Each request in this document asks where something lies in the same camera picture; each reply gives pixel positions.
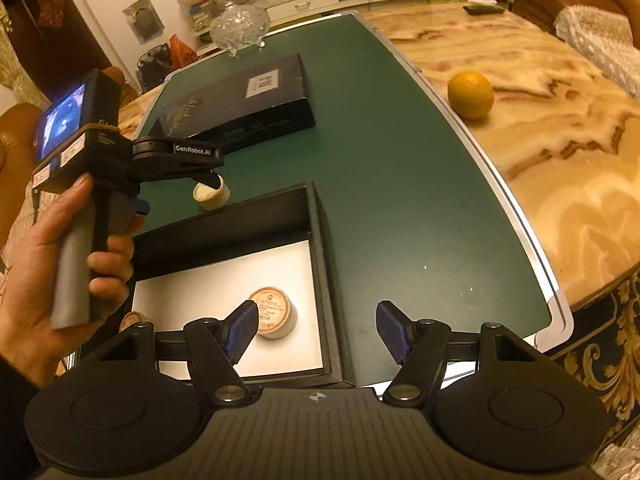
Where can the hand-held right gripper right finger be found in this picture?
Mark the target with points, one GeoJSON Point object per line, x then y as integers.
{"type": "Point", "coordinates": [392, 332]}

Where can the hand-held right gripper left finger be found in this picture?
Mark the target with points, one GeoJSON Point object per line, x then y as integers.
{"type": "Point", "coordinates": [243, 331]}

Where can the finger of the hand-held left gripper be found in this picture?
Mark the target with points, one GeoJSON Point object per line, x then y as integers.
{"type": "Point", "coordinates": [207, 180]}

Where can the small round cream container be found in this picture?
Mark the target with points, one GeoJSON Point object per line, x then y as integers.
{"type": "Point", "coordinates": [215, 199]}

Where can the round tin with orange label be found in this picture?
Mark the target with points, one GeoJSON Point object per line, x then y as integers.
{"type": "Point", "coordinates": [275, 310]}
{"type": "Point", "coordinates": [131, 321]}

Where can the black box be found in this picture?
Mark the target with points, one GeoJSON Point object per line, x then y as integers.
{"type": "Point", "coordinates": [200, 285]}

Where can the person's left forearm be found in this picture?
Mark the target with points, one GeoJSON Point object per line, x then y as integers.
{"type": "Point", "coordinates": [12, 420]}

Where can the marble desktop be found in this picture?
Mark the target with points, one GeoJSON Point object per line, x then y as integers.
{"type": "Point", "coordinates": [560, 150]}

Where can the person's left hand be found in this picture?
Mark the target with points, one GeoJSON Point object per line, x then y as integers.
{"type": "Point", "coordinates": [27, 300]}

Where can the brown leather chair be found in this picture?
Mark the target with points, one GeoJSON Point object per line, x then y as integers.
{"type": "Point", "coordinates": [17, 160]}

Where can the black box lid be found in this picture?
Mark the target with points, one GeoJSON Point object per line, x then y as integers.
{"type": "Point", "coordinates": [250, 105]}

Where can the black plastic bag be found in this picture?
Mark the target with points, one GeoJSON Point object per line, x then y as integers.
{"type": "Point", "coordinates": [154, 67]}

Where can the orange plastic bag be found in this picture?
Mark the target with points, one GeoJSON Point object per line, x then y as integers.
{"type": "Point", "coordinates": [180, 51]}

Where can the dark wooden door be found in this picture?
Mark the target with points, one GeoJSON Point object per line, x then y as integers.
{"type": "Point", "coordinates": [55, 30]}

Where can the cut glass bowl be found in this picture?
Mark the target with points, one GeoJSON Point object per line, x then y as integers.
{"type": "Point", "coordinates": [240, 22]}

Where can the dark gold-patterned table base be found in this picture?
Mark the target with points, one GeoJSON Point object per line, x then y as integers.
{"type": "Point", "coordinates": [607, 350]}

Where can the orange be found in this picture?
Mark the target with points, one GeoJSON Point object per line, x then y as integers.
{"type": "Point", "coordinates": [470, 95]}

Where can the black remote control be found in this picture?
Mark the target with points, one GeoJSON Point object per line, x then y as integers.
{"type": "Point", "coordinates": [482, 9]}

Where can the white lace cloth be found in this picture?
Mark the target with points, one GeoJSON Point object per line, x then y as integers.
{"type": "Point", "coordinates": [600, 40]}

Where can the wall photo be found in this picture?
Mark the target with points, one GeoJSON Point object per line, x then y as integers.
{"type": "Point", "coordinates": [144, 19]}

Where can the green board with silver frame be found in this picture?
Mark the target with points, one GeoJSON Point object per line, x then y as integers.
{"type": "Point", "coordinates": [400, 185]}

